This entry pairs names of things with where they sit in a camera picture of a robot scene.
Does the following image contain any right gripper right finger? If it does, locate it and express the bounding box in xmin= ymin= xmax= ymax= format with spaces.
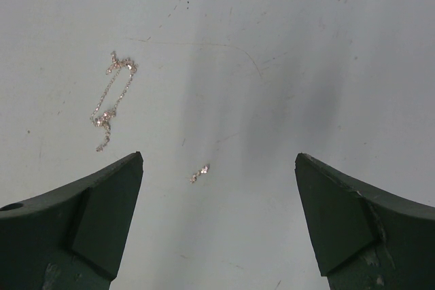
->
xmin=295 ymin=153 xmax=434 ymax=289

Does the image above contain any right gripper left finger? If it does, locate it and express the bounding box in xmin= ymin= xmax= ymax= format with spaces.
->
xmin=1 ymin=151 xmax=143 ymax=289

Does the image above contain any small gold earring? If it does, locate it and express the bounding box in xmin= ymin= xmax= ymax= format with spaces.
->
xmin=190 ymin=164 xmax=210 ymax=183

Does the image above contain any thin gold chain necklace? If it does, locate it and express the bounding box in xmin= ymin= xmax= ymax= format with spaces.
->
xmin=88 ymin=50 xmax=139 ymax=153

